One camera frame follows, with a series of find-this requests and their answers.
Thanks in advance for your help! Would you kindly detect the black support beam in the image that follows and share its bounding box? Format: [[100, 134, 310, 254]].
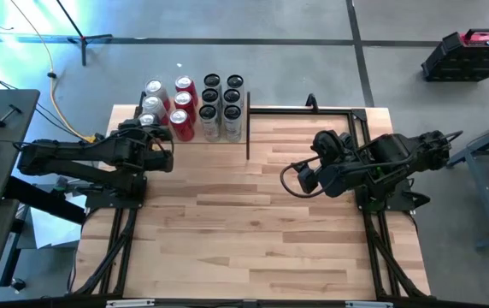
[[3, 177, 87, 226]]

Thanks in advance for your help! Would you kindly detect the grey desk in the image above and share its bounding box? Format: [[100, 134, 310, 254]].
[[0, 88, 41, 305]]

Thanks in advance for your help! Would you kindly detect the black aluminium mounting frame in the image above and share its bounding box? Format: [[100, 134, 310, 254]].
[[71, 170, 151, 300], [349, 107, 432, 300]]

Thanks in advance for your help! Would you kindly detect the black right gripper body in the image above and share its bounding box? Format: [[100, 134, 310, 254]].
[[312, 130, 359, 198]]

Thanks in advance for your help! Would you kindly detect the group of dark upright cans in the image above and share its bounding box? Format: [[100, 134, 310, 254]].
[[134, 91, 252, 162]]

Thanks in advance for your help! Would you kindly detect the white floor sheet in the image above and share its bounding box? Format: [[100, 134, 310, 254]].
[[15, 187, 87, 252]]

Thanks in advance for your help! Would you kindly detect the red Coca-Cola can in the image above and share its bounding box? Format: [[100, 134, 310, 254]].
[[168, 108, 196, 143], [174, 74, 199, 98], [173, 90, 197, 115]]

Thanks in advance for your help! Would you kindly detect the black chair caster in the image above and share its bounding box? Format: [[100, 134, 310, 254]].
[[8, 277, 27, 294]]

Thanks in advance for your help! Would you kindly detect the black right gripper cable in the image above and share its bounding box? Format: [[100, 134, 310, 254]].
[[279, 156, 327, 200]]

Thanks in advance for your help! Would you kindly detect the white and red Spindrift can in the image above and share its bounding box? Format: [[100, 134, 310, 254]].
[[137, 112, 160, 127], [144, 78, 172, 104], [141, 94, 171, 121]]

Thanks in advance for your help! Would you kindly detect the black table edge rail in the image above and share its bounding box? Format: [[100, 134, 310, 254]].
[[248, 106, 356, 116]]

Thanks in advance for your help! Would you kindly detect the Celsius Arctic Vibe slim can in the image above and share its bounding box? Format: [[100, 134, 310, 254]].
[[221, 87, 243, 108], [221, 104, 244, 144], [226, 74, 245, 93]]

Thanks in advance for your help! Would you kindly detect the black rail with silver plates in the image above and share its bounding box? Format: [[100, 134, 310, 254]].
[[0, 293, 489, 308]]

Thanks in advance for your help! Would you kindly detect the yellow floor cable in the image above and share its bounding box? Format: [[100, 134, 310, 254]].
[[11, 0, 104, 145]]

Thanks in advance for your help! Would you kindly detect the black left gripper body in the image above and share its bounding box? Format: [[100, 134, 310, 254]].
[[118, 127, 175, 173]]

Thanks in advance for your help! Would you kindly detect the black tripod stand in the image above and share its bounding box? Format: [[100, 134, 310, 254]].
[[54, 0, 114, 68]]

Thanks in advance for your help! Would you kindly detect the black and red toolbox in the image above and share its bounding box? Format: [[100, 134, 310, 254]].
[[420, 27, 489, 83]]

